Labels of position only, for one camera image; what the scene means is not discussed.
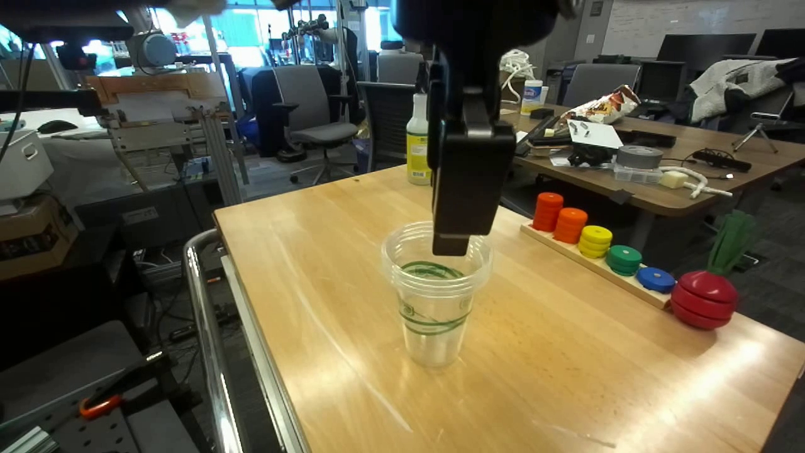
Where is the brown office desk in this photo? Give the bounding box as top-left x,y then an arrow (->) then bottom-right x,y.
513,118 -> 805,219

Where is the white paper sheet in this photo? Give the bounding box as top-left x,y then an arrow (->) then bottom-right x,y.
567,118 -> 621,150

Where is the yellow wooden disc stack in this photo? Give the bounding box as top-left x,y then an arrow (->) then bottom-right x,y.
579,224 -> 615,258

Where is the grey office chair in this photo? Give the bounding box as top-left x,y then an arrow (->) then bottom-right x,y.
275,65 -> 357,154

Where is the chrome cart handle rail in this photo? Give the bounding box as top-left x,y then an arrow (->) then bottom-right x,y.
182,229 -> 310,453

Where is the green wooden disc stack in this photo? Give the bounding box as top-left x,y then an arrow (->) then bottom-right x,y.
606,243 -> 641,276

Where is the snack chip bag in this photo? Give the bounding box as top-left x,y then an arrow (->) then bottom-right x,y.
567,86 -> 641,123

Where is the blue wooden disc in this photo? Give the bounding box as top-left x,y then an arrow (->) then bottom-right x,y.
636,267 -> 676,293

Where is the orange wooden disc stack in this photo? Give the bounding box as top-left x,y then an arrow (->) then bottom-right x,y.
554,205 -> 588,243

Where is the orange clamp handle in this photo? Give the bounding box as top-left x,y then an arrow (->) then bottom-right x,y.
79,394 -> 123,419

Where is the red wooden disc stack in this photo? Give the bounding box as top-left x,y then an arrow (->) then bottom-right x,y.
534,190 -> 563,232

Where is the spray bottle yellow label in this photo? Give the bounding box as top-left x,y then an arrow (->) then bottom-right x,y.
405,93 -> 431,186

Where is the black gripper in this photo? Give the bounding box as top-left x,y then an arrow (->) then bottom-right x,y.
426,44 -> 513,253

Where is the red apple-shaped wooden toy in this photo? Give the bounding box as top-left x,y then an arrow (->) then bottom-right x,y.
670,268 -> 740,328

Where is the clear plastic cup green logo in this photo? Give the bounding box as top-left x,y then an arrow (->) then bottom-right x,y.
396,278 -> 474,367

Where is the green leaf toy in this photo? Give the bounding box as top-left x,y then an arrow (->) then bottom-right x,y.
708,209 -> 758,273

